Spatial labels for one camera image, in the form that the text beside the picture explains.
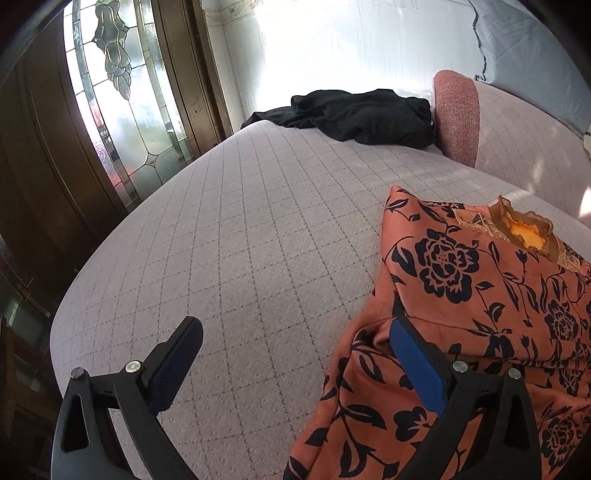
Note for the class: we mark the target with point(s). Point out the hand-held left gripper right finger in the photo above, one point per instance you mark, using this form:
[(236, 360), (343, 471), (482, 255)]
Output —
[(418, 364)]

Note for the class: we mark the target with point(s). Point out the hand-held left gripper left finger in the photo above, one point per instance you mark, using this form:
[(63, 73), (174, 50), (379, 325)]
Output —
[(178, 364)]

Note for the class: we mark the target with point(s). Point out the orange floral garment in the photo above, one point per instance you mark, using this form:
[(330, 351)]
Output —
[(466, 295)]

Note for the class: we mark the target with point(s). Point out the grey checked bed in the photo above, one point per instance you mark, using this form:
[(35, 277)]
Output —
[(240, 240)]

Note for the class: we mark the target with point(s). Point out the pink-edged checked cushion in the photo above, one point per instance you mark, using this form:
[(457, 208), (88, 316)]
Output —
[(508, 129)]

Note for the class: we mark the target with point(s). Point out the black garment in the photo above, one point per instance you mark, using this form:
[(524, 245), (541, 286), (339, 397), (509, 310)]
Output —
[(355, 115)]

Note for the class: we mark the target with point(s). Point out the stained glass door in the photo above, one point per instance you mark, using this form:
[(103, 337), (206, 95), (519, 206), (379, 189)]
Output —
[(124, 97)]

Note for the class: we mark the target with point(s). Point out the light blue pillow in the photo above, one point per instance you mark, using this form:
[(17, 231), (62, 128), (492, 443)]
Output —
[(526, 50)]

